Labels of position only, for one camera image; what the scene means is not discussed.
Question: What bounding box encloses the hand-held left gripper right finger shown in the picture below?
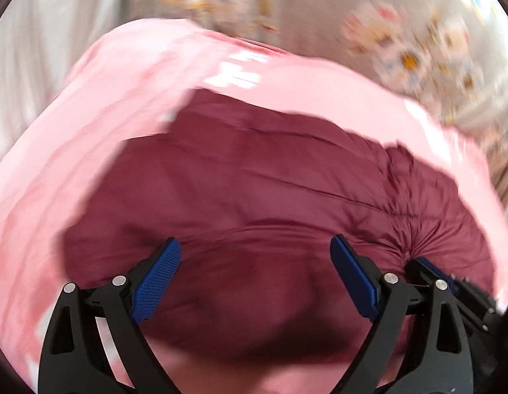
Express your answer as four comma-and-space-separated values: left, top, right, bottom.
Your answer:
329, 234, 474, 394

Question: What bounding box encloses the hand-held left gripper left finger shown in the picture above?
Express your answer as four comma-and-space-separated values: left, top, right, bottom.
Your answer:
37, 237, 182, 394

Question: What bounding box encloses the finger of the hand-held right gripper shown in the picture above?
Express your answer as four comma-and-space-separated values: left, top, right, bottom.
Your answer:
405, 256, 503, 339

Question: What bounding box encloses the maroon puffer jacket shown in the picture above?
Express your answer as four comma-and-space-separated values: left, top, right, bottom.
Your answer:
59, 88, 500, 362

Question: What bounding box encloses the pink fleece blanket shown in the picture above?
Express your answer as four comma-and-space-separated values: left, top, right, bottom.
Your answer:
0, 18, 508, 394

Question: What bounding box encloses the silver satin curtain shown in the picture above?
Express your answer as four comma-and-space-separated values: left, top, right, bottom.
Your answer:
0, 0, 131, 169

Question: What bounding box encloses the grey floral sheet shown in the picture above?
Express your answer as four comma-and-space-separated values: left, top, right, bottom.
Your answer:
127, 0, 508, 202

